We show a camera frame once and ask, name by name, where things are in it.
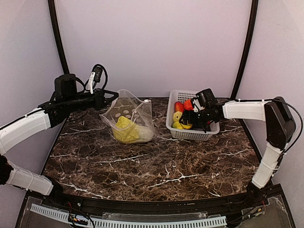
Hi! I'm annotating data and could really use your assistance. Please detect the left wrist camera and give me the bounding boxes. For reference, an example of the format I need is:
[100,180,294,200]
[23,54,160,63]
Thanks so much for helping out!
[85,64,108,94]

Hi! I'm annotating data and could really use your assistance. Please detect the cream toy apple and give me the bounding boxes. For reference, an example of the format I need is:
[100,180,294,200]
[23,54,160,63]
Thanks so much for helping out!
[172,111,183,122]

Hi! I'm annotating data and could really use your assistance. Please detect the white slotted cable duct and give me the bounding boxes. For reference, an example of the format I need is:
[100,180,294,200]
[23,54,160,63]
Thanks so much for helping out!
[30,203,227,228]

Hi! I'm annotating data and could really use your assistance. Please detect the orange toy fruit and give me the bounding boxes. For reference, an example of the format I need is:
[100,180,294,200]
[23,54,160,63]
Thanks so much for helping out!
[183,99,194,111]

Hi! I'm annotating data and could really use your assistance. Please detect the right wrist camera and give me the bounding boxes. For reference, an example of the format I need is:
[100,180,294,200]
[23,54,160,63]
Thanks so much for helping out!
[190,97,204,113]

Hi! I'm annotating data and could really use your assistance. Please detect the red orange toy mango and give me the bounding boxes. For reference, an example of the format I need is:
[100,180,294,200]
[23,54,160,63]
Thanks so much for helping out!
[174,102,184,113]

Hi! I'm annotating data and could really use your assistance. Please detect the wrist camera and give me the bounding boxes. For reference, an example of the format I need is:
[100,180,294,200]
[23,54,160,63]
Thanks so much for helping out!
[190,97,204,113]
[85,64,108,94]

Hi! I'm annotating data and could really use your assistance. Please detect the clear zip top bag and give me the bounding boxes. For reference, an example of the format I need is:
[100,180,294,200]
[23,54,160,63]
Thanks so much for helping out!
[100,89,156,137]

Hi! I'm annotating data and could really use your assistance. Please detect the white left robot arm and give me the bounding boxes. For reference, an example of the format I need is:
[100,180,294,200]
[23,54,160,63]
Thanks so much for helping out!
[0,74,119,196]

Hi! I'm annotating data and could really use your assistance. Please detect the yellow napa cabbage toy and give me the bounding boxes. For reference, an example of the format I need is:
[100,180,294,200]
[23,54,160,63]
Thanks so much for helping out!
[112,116,154,144]

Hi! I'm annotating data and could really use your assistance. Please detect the green yellow toy mango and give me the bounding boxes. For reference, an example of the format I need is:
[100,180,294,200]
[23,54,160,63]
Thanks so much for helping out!
[172,121,184,130]

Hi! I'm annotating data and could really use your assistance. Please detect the white plastic basket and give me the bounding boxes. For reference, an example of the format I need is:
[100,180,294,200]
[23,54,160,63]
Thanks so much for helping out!
[166,90,220,141]

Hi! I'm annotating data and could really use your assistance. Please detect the yellow toy pear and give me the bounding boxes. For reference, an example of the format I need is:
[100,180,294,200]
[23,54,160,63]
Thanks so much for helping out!
[181,123,193,130]

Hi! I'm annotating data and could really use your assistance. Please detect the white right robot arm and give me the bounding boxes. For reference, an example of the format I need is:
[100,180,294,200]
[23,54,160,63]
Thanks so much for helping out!
[179,88,296,189]

